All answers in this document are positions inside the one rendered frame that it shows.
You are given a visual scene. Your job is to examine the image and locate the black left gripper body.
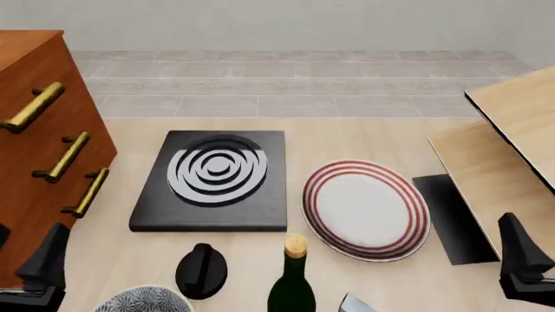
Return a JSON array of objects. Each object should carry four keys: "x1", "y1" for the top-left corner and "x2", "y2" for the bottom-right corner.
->
[{"x1": 0, "y1": 284, "x2": 67, "y2": 312}]

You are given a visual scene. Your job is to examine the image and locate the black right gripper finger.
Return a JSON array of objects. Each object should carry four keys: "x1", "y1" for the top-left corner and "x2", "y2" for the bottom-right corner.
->
[{"x1": 497, "y1": 211, "x2": 555, "y2": 278}]

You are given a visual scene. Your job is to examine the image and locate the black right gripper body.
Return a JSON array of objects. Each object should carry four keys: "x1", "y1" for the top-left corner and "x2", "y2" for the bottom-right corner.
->
[{"x1": 498, "y1": 271, "x2": 555, "y2": 309}]

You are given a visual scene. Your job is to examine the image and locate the wooden cabinet with drawers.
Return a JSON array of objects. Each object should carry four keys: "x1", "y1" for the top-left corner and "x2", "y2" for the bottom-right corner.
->
[{"x1": 0, "y1": 29, "x2": 119, "y2": 289}]

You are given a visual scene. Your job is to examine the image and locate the dark green wine bottle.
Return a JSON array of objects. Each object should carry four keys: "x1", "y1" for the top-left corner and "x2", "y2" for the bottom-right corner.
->
[{"x1": 266, "y1": 233, "x2": 317, "y2": 312}]

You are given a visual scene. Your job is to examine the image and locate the pale wooden box black inside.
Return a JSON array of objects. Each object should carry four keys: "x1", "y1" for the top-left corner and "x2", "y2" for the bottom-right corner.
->
[{"x1": 410, "y1": 65, "x2": 555, "y2": 267}]

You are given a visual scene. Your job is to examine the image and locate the blue white patterned bowl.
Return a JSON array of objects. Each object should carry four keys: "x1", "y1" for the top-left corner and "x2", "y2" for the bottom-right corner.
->
[{"x1": 89, "y1": 284, "x2": 194, "y2": 312}]

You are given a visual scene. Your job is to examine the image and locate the round black stove knob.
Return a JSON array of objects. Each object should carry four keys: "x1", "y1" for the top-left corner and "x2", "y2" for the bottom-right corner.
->
[{"x1": 174, "y1": 242, "x2": 229, "y2": 301}]

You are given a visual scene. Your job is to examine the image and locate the white plate with red rings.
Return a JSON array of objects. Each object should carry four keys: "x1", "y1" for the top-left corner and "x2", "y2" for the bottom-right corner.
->
[{"x1": 300, "y1": 159, "x2": 433, "y2": 263}]

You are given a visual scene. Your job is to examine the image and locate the silver grey flat object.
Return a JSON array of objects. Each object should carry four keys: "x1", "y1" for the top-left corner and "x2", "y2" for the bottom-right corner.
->
[{"x1": 337, "y1": 291, "x2": 375, "y2": 312}]

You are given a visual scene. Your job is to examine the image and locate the flat black stove plate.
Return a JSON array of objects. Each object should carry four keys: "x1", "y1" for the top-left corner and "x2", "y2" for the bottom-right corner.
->
[{"x1": 128, "y1": 130, "x2": 289, "y2": 234}]

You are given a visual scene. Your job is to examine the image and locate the large brass drawer handle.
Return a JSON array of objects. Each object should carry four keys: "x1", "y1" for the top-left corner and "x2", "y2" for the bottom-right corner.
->
[{"x1": 0, "y1": 81, "x2": 67, "y2": 135}]

